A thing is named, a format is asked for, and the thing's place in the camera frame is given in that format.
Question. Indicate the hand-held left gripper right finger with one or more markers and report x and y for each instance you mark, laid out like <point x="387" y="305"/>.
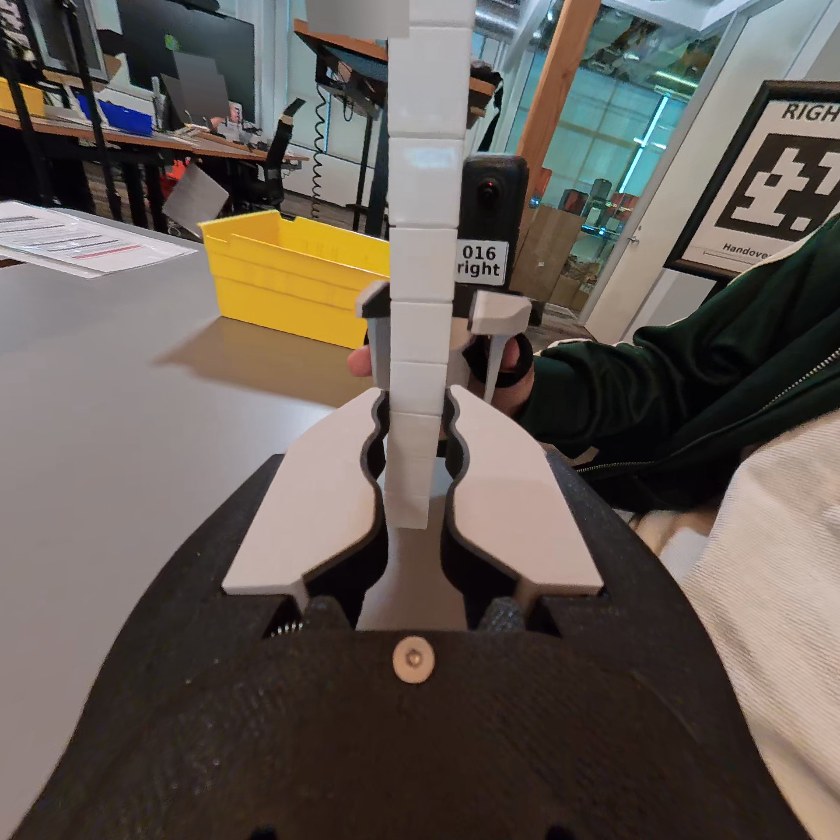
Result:
<point x="525" y="505"/>

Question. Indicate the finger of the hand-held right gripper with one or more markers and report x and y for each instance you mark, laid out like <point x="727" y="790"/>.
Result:
<point x="380" y="341"/>
<point x="499" y="312"/>

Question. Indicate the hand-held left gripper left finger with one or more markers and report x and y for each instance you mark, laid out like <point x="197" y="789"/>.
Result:
<point x="308" y="505"/>

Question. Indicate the white segmented bar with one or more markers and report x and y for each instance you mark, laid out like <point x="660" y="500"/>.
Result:
<point x="423" y="262"/>

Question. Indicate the yellow plastic bin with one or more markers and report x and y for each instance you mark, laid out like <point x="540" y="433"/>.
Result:
<point x="282" y="289"/>

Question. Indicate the person's right forearm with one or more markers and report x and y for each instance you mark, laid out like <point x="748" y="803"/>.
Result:
<point x="604" y="387"/>

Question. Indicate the orange plastic object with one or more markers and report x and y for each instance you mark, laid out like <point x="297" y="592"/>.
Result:
<point x="176" y="172"/>

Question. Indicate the person's right hand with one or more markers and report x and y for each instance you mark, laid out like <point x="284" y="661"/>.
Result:
<point x="359" y="362"/>

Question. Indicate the stack of cardboard boxes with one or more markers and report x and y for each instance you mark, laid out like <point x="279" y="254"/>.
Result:
<point x="558" y="243"/>

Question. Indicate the black bag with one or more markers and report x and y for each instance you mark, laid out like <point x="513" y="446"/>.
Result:
<point x="485" y="71"/>

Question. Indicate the black office chair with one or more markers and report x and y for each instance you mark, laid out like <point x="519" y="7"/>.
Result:
<point x="275" y="164"/>

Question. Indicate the wooden standing desk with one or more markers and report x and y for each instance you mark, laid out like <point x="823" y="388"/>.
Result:
<point x="341" y="47"/>

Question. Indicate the grey hanging card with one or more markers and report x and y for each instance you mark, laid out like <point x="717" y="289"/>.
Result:
<point x="197" y="193"/>

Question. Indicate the person's green jacket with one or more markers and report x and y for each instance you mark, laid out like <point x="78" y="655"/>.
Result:
<point x="754" y="446"/>

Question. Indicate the long wooden desk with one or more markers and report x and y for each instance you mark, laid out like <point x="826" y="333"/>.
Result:
<point x="216" y="148"/>

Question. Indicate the person's white shirt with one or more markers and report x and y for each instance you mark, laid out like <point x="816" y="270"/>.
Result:
<point x="774" y="590"/>

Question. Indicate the framed marker poster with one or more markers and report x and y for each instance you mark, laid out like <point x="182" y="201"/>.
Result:
<point x="787" y="184"/>

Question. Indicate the laminated paper sheet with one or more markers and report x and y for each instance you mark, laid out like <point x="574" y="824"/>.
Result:
<point x="79" y="239"/>

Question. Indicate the large black monitor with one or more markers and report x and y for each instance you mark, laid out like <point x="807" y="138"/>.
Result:
<point x="197" y="33"/>

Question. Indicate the blue storage bin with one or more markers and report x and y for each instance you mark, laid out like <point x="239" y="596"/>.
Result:
<point x="118" y="118"/>

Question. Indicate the long yellow bin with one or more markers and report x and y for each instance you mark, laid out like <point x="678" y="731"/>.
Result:
<point x="19" y="95"/>

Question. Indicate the black panel display on pole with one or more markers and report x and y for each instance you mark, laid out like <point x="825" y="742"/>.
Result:
<point x="59" y="33"/>

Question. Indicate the wooden post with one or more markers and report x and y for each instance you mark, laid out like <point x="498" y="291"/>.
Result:
<point x="558" y="85"/>

